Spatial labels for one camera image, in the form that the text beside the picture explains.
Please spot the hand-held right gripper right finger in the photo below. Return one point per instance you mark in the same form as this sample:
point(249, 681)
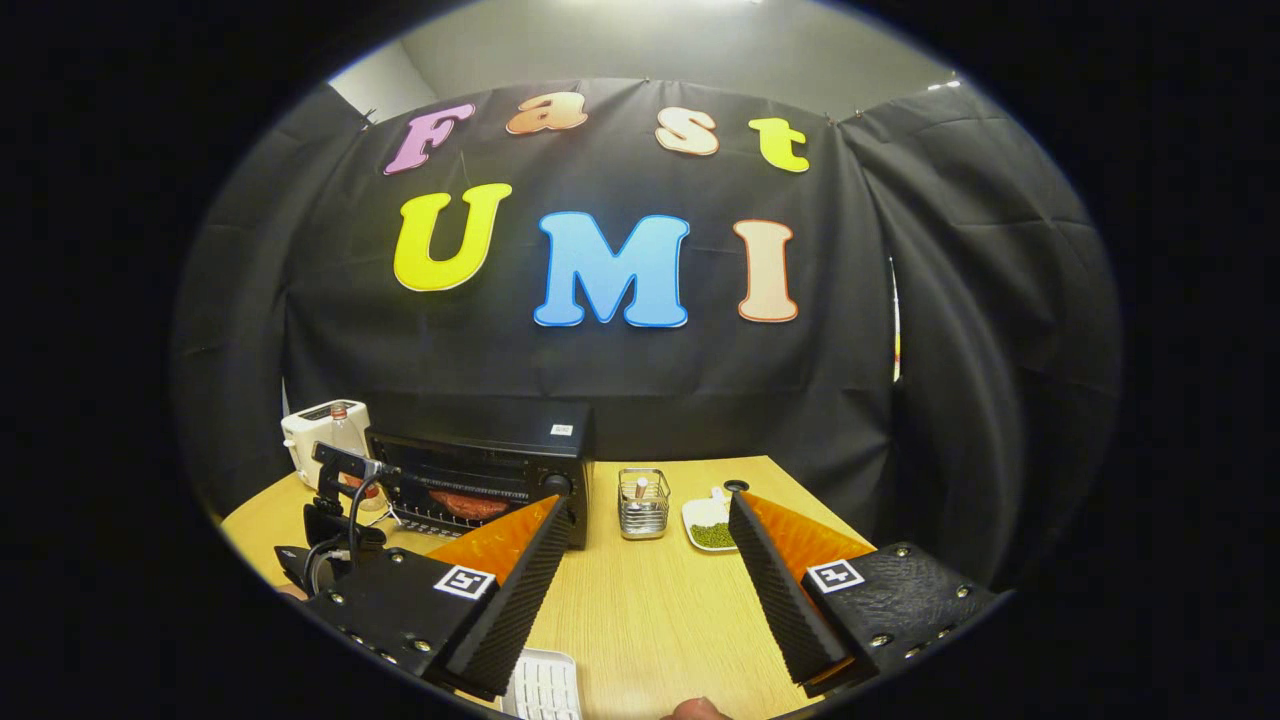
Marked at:
point(780, 600)

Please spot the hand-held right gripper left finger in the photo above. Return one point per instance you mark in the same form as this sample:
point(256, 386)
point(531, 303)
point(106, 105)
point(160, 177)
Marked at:
point(520, 600)

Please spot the red meat slice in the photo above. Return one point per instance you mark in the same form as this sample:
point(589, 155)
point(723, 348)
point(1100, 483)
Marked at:
point(465, 504)

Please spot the black electric oven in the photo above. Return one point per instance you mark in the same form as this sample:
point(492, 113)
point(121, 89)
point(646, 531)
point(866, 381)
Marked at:
point(480, 430)

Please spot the white ribbed tray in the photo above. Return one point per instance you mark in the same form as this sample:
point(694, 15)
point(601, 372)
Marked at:
point(542, 688)

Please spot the clear red label bottle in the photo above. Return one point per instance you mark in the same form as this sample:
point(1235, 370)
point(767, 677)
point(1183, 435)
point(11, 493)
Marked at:
point(343, 428)

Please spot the white toaster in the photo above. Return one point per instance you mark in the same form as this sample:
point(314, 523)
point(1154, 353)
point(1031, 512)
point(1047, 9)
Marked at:
point(305, 430)

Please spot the white divided bean plate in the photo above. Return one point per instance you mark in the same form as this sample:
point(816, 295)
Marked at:
point(708, 530)

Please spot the black backdrop cloth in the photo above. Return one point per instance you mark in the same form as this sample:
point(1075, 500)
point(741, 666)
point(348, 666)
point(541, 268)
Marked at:
point(850, 350)

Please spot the small ceiling light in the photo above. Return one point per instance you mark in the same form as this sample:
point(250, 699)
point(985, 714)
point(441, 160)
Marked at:
point(944, 86)

